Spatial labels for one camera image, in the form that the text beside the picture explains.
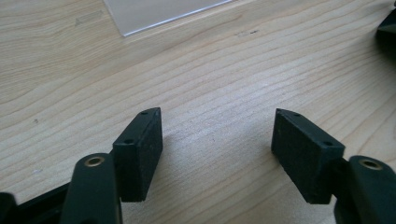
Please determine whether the black object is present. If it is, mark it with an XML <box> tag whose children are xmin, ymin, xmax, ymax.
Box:
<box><xmin>375</xmin><ymin>7</ymin><xmax>396</xmax><ymax>57</ymax></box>

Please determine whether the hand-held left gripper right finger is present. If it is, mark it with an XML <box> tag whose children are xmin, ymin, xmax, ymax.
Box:
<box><xmin>270</xmin><ymin>107</ymin><xmax>396</xmax><ymax>224</ymax></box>

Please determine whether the clear acrylic sheet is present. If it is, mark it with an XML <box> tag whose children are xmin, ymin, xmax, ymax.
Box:
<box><xmin>102</xmin><ymin>0</ymin><xmax>233</xmax><ymax>37</ymax></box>

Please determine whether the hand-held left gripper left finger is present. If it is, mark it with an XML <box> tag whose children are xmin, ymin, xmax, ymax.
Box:
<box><xmin>60</xmin><ymin>106</ymin><xmax>164</xmax><ymax>224</ymax></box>

